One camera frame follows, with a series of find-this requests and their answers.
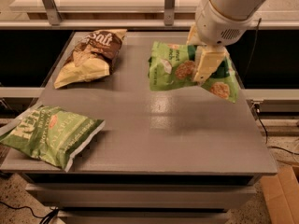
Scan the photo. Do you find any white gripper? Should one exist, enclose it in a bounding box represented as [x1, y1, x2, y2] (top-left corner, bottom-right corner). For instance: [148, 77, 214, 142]
[186, 0, 252, 84]

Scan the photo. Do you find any green rice chip bag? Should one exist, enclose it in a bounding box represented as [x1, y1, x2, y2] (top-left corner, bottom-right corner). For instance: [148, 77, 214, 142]
[148, 41, 238, 103]

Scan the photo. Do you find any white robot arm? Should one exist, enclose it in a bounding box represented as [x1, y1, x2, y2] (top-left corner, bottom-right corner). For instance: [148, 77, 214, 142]
[192, 0, 266, 84]

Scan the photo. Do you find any brown salt chip bag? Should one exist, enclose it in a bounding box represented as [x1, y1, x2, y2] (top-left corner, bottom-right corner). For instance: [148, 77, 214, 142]
[54, 29, 127, 89]

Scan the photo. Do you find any green jalapeno chip bag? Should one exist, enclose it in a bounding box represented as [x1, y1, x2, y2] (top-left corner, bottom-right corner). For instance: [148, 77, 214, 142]
[0, 103, 106, 172]

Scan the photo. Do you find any grey drawer cabinet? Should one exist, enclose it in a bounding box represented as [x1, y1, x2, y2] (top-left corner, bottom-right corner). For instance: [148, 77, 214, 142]
[3, 32, 278, 224]

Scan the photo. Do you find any cardboard box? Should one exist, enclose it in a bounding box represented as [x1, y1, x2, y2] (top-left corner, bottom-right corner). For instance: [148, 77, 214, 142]
[261, 165, 299, 224]

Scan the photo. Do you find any metal window frame rail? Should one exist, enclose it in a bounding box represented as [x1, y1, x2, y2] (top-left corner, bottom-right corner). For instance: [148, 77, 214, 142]
[0, 0, 299, 31]

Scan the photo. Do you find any black floor cable left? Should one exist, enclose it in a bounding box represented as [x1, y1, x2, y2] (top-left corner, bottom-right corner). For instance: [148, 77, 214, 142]
[0, 200, 60, 224]

